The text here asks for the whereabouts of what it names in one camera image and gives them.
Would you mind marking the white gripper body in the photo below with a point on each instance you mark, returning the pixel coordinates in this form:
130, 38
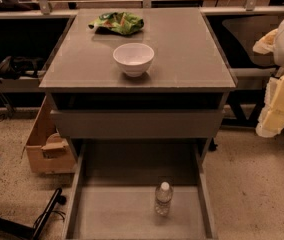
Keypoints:
271, 119

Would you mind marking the clear plastic water bottle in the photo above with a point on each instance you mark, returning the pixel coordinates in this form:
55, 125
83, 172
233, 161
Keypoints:
163, 198

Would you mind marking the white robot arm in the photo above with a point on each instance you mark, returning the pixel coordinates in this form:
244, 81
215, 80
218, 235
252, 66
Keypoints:
273, 42

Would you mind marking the grey drawer cabinet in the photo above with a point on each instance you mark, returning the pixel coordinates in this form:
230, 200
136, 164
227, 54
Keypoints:
167, 81

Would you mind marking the open middle drawer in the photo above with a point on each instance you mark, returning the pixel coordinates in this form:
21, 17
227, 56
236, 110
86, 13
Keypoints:
113, 193

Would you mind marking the grey upper drawer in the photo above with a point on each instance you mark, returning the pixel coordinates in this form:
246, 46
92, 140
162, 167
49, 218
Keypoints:
78, 124

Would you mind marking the white ceramic bowl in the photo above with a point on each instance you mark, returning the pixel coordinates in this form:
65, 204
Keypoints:
133, 59

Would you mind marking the green chip bag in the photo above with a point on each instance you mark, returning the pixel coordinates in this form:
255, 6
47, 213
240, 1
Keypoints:
123, 23

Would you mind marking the cardboard box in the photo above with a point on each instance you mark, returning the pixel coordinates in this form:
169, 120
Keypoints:
46, 150

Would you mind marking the black headphones on shelf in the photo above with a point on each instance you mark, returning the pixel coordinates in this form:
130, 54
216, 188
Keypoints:
14, 67

